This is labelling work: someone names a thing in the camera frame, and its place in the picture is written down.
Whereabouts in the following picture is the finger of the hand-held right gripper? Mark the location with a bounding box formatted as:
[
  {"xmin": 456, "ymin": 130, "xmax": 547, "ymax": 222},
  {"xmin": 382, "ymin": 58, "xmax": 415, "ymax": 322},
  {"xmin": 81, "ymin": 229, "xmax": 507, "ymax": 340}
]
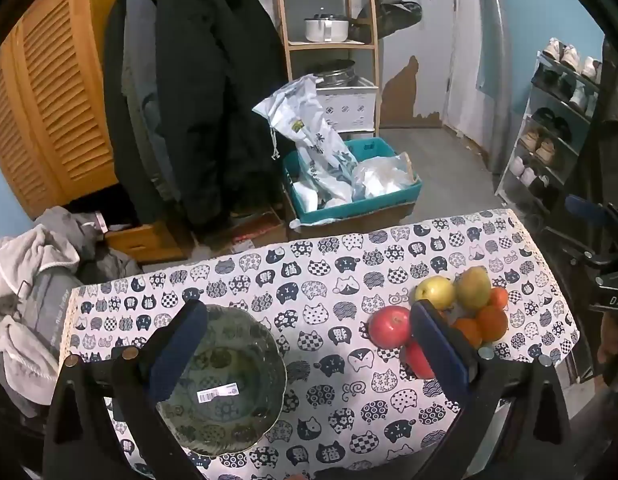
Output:
[
  {"xmin": 538, "ymin": 226, "xmax": 618, "ymax": 276},
  {"xmin": 565, "ymin": 194, "xmax": 618, "ymax": 261}
]

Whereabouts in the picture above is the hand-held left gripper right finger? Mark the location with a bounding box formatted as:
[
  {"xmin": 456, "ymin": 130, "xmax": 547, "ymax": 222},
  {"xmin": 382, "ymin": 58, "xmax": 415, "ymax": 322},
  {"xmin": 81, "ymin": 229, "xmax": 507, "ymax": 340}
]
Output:
[{"xmin": 409, "ymin": 300, "xmax": 575, "ymax": 480}]

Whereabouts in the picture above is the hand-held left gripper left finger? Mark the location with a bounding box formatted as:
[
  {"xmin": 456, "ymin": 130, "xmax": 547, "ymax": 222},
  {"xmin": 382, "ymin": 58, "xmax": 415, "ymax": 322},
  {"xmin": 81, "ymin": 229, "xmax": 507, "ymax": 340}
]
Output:
[{"xmin": 41, "ymin": 300, "xmax": 210, "ymax": 480}]

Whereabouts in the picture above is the red apple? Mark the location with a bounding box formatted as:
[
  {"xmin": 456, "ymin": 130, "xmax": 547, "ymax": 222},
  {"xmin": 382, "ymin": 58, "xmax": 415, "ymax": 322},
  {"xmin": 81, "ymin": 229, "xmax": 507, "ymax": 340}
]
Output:
[
  {"xmin": 403, "ymin": 340, "xmax": 436, "ymax": 380},
  {"xmin": 368, "ymin": 306, "xmax": 412, "ymax": 349}
]

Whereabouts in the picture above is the green patterned bowl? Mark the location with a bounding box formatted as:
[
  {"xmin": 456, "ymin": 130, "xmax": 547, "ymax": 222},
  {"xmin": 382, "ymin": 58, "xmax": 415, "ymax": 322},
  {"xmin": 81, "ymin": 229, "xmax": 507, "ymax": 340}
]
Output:
[{"xmin": 154, "ymin": 304, "xmax": 288, "ymax": 457}]

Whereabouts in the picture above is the yellow apple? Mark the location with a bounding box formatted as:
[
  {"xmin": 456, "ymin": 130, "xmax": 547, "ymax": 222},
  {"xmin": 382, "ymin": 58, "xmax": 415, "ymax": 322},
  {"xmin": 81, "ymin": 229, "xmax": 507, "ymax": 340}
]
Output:
[{"xmin": 415, "ymin": 276, "xmax": 457, "ymax": 311}]

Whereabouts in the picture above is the person's right hand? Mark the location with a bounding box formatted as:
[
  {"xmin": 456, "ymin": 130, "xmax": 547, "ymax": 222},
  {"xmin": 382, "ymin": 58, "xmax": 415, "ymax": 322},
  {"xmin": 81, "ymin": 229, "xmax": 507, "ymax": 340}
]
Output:
[{"xmin": 598, "ymin": 310, "xmax": 618, "ymax": 388}]

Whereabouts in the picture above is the group of shoes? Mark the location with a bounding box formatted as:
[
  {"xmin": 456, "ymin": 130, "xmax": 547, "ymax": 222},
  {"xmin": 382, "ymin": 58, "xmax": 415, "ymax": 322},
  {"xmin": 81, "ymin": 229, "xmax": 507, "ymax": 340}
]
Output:
[{"xmin": 509, "ymin": 37, "xmax": 604, "ymax": 201}]

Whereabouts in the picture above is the white shoe rack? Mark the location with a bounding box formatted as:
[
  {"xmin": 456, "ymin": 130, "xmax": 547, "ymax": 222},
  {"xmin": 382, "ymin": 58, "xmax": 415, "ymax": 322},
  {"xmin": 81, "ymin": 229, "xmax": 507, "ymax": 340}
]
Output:
[{"xmin": 494, "ymin": 50, "xmax": 605, "ymax": 216}]

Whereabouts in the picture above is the wooden drawer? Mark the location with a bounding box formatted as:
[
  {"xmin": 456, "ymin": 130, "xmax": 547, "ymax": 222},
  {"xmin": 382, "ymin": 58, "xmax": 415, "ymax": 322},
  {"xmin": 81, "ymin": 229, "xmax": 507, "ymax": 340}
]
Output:
[{"xmin": 106, "ymin": 220, "xmax": 190, "ymax": 263}]

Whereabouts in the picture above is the cat print tablecloth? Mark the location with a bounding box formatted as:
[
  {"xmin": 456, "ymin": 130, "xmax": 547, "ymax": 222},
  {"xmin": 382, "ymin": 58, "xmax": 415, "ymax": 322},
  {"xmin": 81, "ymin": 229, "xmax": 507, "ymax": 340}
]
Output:
[{"xmin": 59, "ymin": 208, "xmax": 581, "ymax": 480}]

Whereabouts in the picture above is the flat cardboard box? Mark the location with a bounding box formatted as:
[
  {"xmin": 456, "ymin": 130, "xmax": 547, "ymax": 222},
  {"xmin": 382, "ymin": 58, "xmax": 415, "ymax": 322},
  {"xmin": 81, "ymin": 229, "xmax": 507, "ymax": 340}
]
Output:
[{"xmin": 229, "ymin": 210, "xmax": 290, "ymax": 256}]

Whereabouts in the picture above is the teal plastic crate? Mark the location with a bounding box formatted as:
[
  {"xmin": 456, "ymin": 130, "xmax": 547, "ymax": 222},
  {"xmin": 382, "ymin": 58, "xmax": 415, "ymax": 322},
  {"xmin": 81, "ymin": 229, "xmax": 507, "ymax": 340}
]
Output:
[{"xmin": 282, "ymin": 137, "xmax": 423, "ymax": 225}]

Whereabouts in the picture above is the dark grey clothes pile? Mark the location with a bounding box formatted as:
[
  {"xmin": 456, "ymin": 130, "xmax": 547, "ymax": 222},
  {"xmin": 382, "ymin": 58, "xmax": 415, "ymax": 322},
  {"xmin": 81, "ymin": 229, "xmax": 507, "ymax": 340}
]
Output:
[{"xmin": 31, "ymin": 207, "xmax": 142, "ymax": 361}]

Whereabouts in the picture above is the clear plastic bag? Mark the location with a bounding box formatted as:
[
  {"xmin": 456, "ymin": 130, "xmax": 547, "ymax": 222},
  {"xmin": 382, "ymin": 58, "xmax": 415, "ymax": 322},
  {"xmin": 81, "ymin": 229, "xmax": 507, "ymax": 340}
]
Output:
[{"xmin": 351, "ymin": 152, "xmax": 417, "ymax": 200}]

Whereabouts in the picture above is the grey metal pole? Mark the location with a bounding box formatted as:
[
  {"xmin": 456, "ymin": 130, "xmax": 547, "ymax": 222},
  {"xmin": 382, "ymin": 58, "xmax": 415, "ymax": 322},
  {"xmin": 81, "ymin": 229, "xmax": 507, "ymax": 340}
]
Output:
[{"xmin": 476, "ymin": 0, "xmax": 513, "ymax": 176}]

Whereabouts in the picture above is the white door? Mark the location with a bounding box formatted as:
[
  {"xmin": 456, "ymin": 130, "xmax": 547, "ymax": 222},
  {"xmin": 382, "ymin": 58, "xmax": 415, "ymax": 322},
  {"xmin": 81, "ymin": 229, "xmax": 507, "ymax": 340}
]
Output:
[{"xmin": 441, "ymin": 0, "xmax": 490, "ymax": 146}]

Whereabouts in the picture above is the white patterned storage box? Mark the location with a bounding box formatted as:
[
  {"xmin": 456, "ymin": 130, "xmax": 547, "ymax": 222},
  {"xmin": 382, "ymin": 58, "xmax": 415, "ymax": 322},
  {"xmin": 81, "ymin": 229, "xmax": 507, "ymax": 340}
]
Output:
[{"xmin": 316, "ymin": 77, "xmax": 379, "ymax": 133}]

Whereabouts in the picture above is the black hooded coat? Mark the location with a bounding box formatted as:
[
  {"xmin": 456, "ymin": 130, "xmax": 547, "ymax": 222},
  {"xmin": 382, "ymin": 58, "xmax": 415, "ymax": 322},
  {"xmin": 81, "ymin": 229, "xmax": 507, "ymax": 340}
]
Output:
[{"xmin": 154, "ymin": 0, "xmax": 290, "ymax": 233}]

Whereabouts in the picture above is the camouflage bag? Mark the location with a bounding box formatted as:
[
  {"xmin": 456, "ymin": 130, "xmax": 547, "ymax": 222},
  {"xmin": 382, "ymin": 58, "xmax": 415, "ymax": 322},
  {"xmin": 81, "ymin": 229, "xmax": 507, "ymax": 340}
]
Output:
[{"xmin": 376, "ymin": 0, "xmax": 423, "ymax": 41}]

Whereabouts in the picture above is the metal steamer pot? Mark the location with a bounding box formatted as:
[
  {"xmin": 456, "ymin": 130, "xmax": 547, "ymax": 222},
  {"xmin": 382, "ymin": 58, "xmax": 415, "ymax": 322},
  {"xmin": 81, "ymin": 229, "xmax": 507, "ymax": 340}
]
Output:
[{"xmin": 316, "ymin": 59, "xmax": 356, "ymax": 88}]

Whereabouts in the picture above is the grey jacket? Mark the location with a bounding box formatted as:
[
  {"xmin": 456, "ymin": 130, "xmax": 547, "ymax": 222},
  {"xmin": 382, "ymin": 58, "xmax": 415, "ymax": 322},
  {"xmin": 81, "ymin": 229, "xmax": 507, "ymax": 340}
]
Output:
[{"xmin": 121, "ymin": 0, "xmax": 182, "ymax": 201}]

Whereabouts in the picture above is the wooden louvered wardrobe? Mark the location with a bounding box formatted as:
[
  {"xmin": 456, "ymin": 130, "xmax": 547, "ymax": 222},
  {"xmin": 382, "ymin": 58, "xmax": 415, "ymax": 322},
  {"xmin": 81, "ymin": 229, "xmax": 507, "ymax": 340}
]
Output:
[{"xmin": 0, "ymin": 0, "xmax": 134, "ymax": 221}]

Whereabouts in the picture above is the white cooking pot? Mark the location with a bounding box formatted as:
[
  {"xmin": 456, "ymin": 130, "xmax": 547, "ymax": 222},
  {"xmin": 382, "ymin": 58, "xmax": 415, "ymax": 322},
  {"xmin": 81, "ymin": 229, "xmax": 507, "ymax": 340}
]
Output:
[{"xmin": 304, "ymin": 14, "xmax": 351, "ymax": 43}]

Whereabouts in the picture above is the wooden shelf rack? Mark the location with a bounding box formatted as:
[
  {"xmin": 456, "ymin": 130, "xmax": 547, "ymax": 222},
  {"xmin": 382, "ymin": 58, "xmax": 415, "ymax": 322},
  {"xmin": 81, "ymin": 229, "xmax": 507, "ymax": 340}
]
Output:
[{"xmin": 270, "ymin": 0, "xmax": 382, "ymax": 141}]

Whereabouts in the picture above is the white printed drawstring bag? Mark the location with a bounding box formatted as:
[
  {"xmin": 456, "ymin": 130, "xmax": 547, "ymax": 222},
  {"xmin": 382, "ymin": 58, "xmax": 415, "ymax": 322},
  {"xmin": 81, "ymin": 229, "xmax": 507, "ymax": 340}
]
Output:
[{"xmin": 252, "ymin": 75, "xmax": 360, "ymax": 201}]

